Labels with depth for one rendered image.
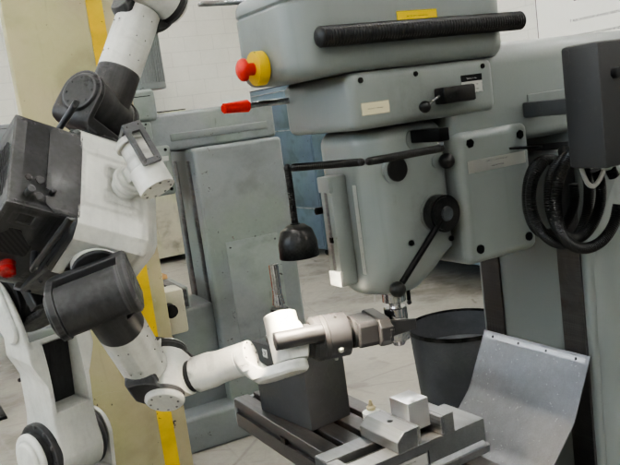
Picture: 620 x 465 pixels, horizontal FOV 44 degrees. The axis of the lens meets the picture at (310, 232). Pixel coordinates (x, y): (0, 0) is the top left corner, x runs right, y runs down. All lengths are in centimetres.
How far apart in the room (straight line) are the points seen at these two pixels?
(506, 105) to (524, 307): 50
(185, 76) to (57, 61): 804
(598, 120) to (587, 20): 523
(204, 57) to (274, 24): 984
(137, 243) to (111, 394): 179
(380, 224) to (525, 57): 46
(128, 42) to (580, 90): 89
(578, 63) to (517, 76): 23
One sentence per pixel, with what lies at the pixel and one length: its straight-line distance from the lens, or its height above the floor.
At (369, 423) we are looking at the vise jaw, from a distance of 162.
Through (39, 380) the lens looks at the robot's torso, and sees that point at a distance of 177.
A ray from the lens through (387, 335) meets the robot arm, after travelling 150.
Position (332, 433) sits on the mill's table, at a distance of 185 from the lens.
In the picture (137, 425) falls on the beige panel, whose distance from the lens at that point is 326.
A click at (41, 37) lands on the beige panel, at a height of 206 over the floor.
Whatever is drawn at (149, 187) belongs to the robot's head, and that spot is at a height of 158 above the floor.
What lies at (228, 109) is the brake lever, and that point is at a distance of 146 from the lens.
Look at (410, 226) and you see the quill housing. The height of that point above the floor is 144.
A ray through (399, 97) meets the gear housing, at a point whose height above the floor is 168.
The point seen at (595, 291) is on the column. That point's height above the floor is 123.
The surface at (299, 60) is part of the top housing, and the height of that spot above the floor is 176.
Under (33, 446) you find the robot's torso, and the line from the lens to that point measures 181.
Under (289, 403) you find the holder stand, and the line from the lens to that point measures 192.
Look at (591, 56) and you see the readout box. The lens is 138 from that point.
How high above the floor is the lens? 168
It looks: 9 degrees down
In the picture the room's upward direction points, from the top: 8 degrees counter-clockwise
